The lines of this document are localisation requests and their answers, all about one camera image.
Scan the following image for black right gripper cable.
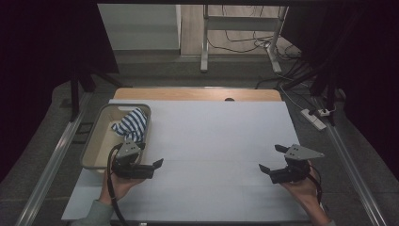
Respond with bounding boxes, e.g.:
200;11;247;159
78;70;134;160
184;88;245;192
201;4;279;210
307;165;324;205

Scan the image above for white power strip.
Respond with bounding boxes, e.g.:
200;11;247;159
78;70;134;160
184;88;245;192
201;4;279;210
300;108;327;132

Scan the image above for person's right hand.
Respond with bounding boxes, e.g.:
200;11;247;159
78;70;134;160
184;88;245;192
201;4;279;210
279;164;322;211

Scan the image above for white metal desk frame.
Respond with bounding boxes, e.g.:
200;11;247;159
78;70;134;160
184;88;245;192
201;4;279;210
199;4;290;75

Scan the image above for white table mat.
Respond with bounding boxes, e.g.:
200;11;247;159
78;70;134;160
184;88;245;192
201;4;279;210
60;99;311;222

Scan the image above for beige plastic basket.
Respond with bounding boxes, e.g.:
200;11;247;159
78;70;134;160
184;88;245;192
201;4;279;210
79;103;152;174

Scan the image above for black metal stand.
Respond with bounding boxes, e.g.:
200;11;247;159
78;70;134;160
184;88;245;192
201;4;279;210
69;60;125;122

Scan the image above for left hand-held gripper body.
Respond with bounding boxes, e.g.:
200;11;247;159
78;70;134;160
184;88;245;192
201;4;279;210
111;139;156;180

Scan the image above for white plug adapter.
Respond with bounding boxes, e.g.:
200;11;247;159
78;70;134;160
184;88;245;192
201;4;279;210
317;105;337;118

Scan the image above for black curtain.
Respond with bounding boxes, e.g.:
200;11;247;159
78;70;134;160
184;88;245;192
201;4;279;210
0;0;120;184
280;0;399;182

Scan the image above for blue white striped cloth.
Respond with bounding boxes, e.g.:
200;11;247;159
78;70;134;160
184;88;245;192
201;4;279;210
110;107;149;144

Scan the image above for black floor cables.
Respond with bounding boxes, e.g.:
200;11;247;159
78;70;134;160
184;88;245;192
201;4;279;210
206;4;304;62

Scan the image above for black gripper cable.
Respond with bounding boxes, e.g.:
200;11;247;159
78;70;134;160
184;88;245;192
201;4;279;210
106;144;130;226
307;165;324;205

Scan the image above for white cabinet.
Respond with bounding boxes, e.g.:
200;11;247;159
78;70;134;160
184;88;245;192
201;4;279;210
97;3;183;52

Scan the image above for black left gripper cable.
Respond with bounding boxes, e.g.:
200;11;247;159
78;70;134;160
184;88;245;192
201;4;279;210
106;144;130;226

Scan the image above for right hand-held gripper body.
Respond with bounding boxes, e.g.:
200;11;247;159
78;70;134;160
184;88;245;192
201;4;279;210
268;143;326;185

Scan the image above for black tripod stand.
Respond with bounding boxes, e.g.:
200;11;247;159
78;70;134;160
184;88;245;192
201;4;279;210
255;57;342;127

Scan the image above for person's left hand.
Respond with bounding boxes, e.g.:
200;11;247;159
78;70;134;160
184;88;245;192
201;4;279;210
99;170;146;207

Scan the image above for aluminium rail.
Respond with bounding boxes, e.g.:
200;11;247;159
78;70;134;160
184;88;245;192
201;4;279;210
14;91;93;226
312;96;390;226

